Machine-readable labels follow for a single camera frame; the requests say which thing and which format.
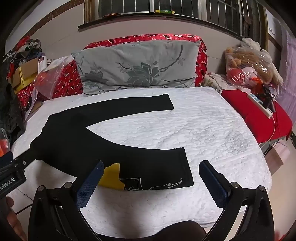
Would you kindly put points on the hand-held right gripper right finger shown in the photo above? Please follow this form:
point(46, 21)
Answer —
point(211, 183)

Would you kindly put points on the pile of clothes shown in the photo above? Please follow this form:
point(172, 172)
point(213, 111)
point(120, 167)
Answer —
point(30, 46)

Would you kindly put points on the white plush toy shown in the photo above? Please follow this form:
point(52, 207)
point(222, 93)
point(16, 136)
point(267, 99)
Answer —
point(251, 42)

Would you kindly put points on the red cloth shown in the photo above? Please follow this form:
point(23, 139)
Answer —
point(254, 120)

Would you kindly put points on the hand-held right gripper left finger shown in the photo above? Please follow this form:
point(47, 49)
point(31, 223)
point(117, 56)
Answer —
point(90, 185)

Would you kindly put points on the white power strip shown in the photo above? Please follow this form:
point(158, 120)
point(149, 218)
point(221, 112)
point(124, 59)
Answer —
point(259, 104)

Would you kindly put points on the dark jacket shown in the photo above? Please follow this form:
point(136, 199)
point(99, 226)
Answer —
point(9, 111)

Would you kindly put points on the barred window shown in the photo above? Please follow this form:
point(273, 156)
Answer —
point(138, 7)

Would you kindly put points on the cardboard box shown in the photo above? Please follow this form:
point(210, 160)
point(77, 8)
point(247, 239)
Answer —
point(23, 74)
point(275, 160)

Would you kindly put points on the grey floral pillow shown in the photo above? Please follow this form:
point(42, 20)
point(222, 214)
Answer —
point(138, 67)

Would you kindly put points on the yellow paper card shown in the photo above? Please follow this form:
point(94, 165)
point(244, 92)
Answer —
point(111, 178)

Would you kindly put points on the person's dark trouser leg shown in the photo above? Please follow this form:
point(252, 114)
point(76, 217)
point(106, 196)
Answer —
point(182, 231)

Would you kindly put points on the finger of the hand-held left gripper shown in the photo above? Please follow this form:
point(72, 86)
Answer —
point(23, 158)

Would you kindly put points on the person's left hand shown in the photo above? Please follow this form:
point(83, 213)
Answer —
point(13, 220)

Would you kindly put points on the red floral bolster cushion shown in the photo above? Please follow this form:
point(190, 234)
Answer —
point(67, 78)

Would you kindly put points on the black pants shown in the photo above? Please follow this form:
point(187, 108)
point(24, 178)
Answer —
point(69, 139)

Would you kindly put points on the white quilted mattress cover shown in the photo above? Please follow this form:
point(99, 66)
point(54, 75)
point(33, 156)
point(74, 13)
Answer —
point(208, 127)

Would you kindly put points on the clear plastic bag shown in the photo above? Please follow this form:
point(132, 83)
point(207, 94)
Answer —
point(50, 78)

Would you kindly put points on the clear bag of plush toys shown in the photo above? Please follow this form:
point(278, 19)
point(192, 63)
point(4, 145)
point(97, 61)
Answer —
point(245, 60)

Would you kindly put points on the yellow green flat object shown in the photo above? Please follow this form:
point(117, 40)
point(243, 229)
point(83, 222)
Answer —
point(164, 11)

